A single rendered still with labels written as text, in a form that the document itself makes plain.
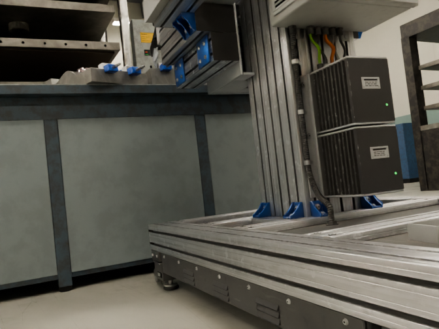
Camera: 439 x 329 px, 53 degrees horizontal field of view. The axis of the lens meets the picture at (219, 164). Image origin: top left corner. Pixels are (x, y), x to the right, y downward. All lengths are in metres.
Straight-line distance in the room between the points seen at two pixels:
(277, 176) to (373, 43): 8.76
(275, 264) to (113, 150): 1.17
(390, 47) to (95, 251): 8.48
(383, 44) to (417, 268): 9.34
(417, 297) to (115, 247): 1.44
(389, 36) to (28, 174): 8.63
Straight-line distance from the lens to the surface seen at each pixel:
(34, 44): 2.80
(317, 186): 1.26
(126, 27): 2.86
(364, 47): 10.18
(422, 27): 5.92
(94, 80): 1.82
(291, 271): 0.79
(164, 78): 2.01
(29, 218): 1.82
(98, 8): 2.97
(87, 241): 1.84
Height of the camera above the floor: 0.34
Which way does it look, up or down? 3 degrees up
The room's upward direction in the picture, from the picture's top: 6 degrees counter-clockwise
